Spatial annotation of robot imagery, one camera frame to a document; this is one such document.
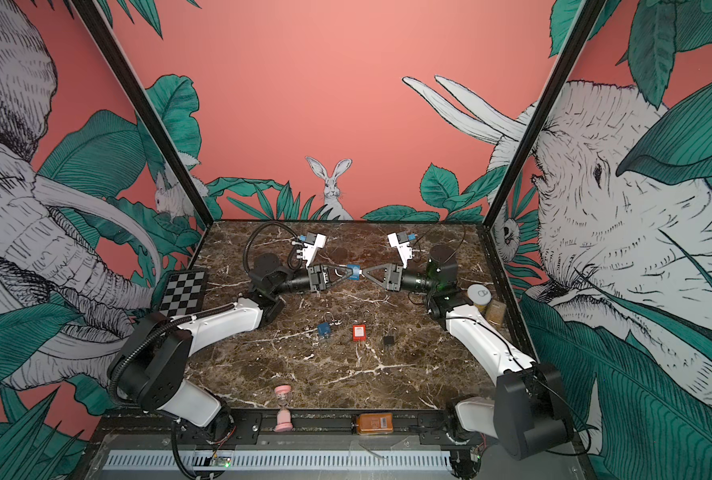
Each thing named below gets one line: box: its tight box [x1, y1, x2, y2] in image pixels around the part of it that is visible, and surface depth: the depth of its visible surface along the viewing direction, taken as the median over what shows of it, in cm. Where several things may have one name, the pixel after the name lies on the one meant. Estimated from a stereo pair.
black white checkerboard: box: [159, 269, 208, 317], surface depth 97 cm
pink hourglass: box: [274, 385, 293, 433], surface depth 77 cm
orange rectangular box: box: [357, 413, 393, 435], surface depth 73 cm
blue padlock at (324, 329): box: [317, 322, 331, 339], surface depth 92 cm
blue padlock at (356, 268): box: [347, 264, 361, 281], surface depth 73 cm
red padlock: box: [352, 324, 367, 342], surface depth 92 cm
